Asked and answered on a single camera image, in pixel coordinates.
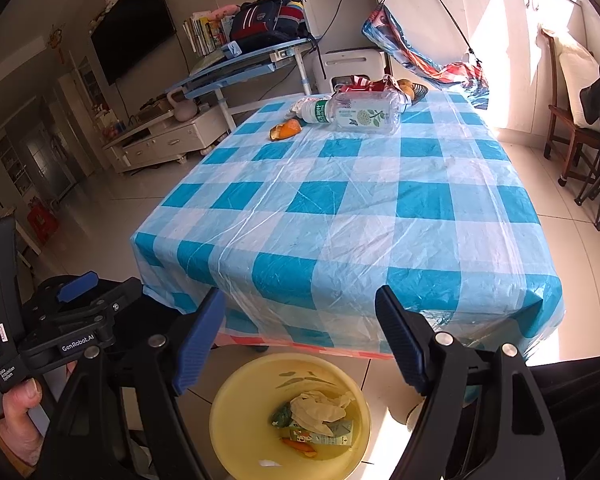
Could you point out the orange fruit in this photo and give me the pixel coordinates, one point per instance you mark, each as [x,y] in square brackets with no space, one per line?
[406,87]

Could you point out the red wall ornament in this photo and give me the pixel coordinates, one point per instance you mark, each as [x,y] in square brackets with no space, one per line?
[56,40]

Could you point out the dark fruit bowl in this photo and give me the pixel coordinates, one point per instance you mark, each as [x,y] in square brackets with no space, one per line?
[420,92]

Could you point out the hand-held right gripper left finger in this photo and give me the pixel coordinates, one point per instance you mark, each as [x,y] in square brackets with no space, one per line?
[200,340]

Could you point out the green and blue milk carton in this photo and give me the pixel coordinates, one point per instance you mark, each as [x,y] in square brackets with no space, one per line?
[330,435]

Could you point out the large clear plastic bottle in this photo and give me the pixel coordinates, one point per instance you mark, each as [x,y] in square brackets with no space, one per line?
[365,115]

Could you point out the colourful printed tote bag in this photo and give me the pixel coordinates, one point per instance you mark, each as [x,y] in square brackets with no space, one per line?
[405,45]

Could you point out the white cabinet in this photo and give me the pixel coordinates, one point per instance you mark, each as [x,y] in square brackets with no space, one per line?
[505,10]

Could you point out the blue checked plastic tablecloth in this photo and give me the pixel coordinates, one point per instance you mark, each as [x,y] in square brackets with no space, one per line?
[355,210]

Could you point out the white tissue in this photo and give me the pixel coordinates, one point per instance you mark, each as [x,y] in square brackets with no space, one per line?
[320,407]

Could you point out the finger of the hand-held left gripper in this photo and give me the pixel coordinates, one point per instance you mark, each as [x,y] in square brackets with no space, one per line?
[122,300]
[77,285]

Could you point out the wooden chair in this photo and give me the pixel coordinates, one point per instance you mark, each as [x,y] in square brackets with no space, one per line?
[562,130]

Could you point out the pink plush toy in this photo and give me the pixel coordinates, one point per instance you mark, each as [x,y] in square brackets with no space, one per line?
[225,11]

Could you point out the orange peel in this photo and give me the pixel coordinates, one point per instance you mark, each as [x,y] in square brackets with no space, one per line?
[285,130]
[300,446]

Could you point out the black wall television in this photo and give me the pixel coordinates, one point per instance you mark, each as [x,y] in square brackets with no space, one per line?
[132,30]

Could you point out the cream television cabinet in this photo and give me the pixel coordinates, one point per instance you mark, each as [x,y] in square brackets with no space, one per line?
[165,140]

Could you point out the blue study desk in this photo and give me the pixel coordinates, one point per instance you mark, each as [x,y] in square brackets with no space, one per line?
[240,65]

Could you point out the yellow plastic basin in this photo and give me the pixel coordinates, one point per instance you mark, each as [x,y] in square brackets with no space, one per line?
[240,410]

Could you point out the pink kettlebell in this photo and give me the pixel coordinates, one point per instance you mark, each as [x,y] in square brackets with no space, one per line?
[182,107]

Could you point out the red snack wrapper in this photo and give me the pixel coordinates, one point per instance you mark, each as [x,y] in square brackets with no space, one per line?
[380,85]

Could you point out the white stool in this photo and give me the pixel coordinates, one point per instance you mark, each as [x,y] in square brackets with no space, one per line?
[347,62]

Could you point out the person's left hand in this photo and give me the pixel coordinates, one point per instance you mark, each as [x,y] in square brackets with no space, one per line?
[20,430]

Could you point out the navy and red backpack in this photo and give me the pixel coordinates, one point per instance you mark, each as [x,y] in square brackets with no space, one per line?
[267,20]

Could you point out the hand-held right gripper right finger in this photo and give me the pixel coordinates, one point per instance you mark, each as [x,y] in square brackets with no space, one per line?
[405,345]

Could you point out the row of books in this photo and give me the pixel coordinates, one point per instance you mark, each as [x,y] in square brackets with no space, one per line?
[202,35]

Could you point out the small green-label plastic bottle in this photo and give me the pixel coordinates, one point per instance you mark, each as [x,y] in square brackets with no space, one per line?
[317,111]

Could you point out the white cushion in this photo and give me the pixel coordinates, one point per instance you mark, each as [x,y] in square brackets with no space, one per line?
[575,75]

